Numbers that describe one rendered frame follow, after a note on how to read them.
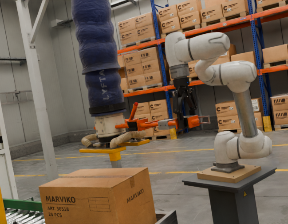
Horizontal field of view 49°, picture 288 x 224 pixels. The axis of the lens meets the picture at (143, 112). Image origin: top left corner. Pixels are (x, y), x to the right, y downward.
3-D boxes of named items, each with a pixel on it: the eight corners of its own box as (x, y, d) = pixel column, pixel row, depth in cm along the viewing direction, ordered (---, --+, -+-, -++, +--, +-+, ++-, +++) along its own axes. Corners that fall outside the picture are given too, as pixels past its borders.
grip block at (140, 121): (127, 132, 176) (125, 121, 176) (140, 128, 183) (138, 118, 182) (137, 131, 170) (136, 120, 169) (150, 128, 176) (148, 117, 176)
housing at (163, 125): (158, 130, 161) (156, 121, 161) (167, 127, 165) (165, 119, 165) (168, 129, 156) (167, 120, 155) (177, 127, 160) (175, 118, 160)
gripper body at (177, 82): (180, 78, 156) (183, 97, 156) (168, 79, 150) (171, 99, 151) (192, 75, 150) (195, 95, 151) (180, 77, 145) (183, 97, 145)
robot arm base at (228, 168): (222, 163, 250) (221, 156, 249) (245, 167, 231) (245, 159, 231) (206, 169, 240) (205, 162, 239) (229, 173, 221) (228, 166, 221)
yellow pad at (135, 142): (103, 146, 210) (102, 138, 210) (115, 142, 217) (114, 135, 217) (138, 146, 186) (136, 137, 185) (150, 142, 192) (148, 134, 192)
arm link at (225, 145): (218, 158, 244) (215, 130, 243) (242, 158, 236) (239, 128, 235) (213, 164, 230) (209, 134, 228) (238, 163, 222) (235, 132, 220)
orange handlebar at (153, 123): (83, 131, 212) (82, 126, 211) (118, 123, 232) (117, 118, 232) (194, 126, 144) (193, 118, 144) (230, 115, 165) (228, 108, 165)
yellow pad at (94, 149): (79, 152, 197) (77, 144, 197) (92, 149, 204) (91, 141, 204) (112, 154, 173) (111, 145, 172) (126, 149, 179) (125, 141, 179)
